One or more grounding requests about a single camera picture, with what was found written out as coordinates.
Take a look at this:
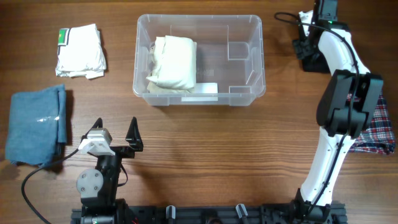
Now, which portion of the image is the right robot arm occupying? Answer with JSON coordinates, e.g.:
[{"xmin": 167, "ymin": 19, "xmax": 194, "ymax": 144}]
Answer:
[{"xmin": 289, "ymin": 0, "xmax": 383, "ymax": 223}]

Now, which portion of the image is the white folded garment green tag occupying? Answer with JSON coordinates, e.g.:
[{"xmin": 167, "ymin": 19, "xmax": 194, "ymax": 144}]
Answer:
[{"xmin": 55, "ymin": 24, "xmax": 107, "ymax": 80}]

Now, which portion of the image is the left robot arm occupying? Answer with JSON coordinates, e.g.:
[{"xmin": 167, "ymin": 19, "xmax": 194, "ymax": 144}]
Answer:
[{"xmin": 71, "ymin": 118, "xmax": 144, "ymax": 224}]

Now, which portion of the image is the clear plastic storage bin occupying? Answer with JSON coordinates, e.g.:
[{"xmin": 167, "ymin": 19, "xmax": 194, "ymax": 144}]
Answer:
[{"xmin": 132, "ymin": 14, "xmax": 266, "ymax": 106}]

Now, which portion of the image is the plaid shirt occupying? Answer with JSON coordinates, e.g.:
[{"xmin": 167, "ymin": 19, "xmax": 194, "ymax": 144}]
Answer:
[{"xmin": 349, "ymin": 93, "xmax": 396, "ymax": 155}]

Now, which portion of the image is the cream cloth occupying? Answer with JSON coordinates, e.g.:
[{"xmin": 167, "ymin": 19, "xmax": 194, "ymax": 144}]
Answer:
[{"xmin": 146, "ymin": 35, "xmax": 197, "ymax": 94}]

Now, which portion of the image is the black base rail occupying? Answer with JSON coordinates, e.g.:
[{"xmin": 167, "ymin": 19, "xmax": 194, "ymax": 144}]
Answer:
[{"xmin": 70, "ymin": 203, "xmax": 348, "ymax": 224}]

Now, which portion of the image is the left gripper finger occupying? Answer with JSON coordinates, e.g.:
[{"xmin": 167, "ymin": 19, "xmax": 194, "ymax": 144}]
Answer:
[
  {"xmin": 125, "ymin": 117, "xmax": 144, "ymax": 152},
  {"xmin": 81, "ymin": 118, "xmax": 103, "ymax": 139}
]

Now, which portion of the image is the black garment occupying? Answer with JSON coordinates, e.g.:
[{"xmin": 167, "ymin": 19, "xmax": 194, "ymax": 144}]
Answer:
[{"xmin": 296, "ymin": 18, "xmax": 331, "ymax": 74}]

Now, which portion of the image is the blue towel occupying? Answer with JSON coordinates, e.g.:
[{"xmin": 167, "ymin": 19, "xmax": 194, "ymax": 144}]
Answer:
[{"xmin": 5, "ymin": 84, "xmax": 67, "ymax": 166}]

